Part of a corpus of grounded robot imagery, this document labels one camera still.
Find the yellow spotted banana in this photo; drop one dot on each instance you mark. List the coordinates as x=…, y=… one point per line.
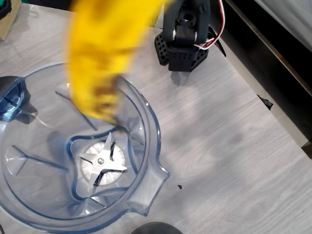
x=102, y=48

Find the black perforated arm base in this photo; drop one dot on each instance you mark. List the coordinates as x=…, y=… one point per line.
x=182, y=59

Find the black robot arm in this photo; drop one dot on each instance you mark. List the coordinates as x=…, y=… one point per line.
x=185, y=31

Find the clear plastic blender jar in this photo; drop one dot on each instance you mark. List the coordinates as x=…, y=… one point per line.
x=146, y=122

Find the steel blender blade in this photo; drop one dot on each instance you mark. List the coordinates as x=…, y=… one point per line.
x=100, y=161

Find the small black clamp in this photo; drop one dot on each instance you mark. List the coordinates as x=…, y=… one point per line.
x=267, y=103

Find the black round lid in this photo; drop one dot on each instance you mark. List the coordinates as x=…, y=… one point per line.
x=156, y=229

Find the cardboard box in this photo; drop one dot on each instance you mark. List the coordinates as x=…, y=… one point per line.
x=7, y=26

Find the black object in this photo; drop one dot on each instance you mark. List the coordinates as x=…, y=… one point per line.
x=5, y=8

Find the dark metal rail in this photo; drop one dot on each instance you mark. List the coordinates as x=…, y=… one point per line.
x=280, y=73

